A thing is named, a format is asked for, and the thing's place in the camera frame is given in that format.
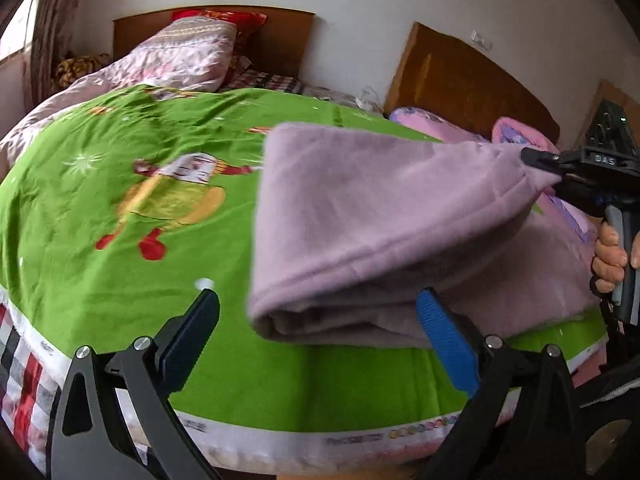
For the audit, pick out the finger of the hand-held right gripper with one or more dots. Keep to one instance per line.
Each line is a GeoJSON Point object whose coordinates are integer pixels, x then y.
{"type": "Point", "coordinates": [542, 164]}

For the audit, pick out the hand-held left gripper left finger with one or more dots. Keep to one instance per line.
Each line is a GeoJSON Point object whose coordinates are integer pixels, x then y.
{"type": "Point", "coordinates": [185, 345]}

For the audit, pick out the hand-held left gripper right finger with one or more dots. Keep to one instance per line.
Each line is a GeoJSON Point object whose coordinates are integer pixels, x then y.
{"type": "Point", "coordinates": [445, 340]}

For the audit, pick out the lilac pants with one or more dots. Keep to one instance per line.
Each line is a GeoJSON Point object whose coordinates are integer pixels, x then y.
{"type": "Point", "coordinates": [375, 220]}

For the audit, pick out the person's right hand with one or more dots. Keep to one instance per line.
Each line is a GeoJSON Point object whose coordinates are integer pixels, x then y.
{"type": "Point", "coordinates": [610, 260]}

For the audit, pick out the folded pink quilt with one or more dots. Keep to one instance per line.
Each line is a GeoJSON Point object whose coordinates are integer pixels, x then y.
{"type": "Point", "coordinates": [515, 132]}

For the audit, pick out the green printed blanket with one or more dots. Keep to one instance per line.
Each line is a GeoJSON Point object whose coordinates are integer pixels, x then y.
{"type": "Point", "coordinates": [150, 270]}

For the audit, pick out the right wooden headboard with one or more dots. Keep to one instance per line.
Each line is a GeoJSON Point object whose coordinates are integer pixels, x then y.
{"type": "Point", "coordinates": [465, 90]}

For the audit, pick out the pink bedsheet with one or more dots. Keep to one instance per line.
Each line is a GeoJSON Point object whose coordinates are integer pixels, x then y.
{"type": "Point", "coordinates": [425, 122]}

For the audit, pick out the plaid bedsheet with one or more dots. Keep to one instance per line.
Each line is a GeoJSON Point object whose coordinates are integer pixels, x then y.
{"type": "Point", "coordinates": [25, 375]}

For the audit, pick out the dark cloth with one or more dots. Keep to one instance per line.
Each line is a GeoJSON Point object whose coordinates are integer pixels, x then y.
{"type": "Point", "coordinates": [610, 385]}

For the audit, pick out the white power strip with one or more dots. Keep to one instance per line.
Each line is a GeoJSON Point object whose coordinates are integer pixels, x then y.
{"type": "Point", "coordinates": [371, 100]}

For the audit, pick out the nightstand with floral cover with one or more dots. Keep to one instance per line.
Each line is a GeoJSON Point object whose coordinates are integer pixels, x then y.
{"type": "Point", "coordinates": [330, 94]}

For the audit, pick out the plain wooden headboard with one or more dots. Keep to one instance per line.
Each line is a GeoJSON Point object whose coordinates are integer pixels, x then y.
{"type": "Point", "coordinates": [290, 45]}

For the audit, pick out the pink white patterned quilt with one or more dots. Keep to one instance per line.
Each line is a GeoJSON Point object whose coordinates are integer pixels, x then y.
{"type": "Point", "coordinates": [190, 55]}

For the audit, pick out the tiger striped plush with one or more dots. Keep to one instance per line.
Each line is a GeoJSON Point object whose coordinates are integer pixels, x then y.
{"type": "Point", "coordinates": [80, 70]}

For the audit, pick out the red embroidered pillow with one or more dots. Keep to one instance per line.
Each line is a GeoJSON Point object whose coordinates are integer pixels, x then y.
{"type": "Point", "coordinates": [250, 20]}

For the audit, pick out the brown curtain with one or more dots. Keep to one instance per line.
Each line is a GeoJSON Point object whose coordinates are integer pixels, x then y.
{"type": "Point", "coordinates": [55, 25]}

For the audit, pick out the barred window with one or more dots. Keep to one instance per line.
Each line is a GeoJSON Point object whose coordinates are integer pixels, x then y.
{"type": "Point", "coordinates": [17, 35]}

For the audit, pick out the white wall socket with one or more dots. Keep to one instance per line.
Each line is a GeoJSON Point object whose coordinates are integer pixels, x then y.
{"type": "Point", "coordinates": [482, 40]}

